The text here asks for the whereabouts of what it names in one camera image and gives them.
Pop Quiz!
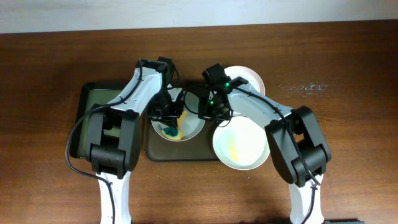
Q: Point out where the green and yellow sponge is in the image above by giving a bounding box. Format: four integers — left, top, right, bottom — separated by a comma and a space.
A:
161, 111, 188, 141

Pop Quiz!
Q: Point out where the white plate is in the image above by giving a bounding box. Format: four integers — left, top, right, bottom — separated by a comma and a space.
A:
224, 65, 266, 95
212, 116, 270, 170
150, 88, 206, 142

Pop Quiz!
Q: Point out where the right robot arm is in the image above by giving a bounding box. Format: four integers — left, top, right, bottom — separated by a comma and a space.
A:
199, 77, 331, 223

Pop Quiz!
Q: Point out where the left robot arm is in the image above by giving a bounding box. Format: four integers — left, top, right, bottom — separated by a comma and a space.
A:
85, 57, 183, 223

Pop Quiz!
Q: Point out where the brown plastic serving tray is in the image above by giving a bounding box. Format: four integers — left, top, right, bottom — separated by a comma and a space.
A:
144, 79, 267, 162

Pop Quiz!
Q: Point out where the small black sponge tray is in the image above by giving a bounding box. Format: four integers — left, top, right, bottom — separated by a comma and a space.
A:
68, 82, 125, 159

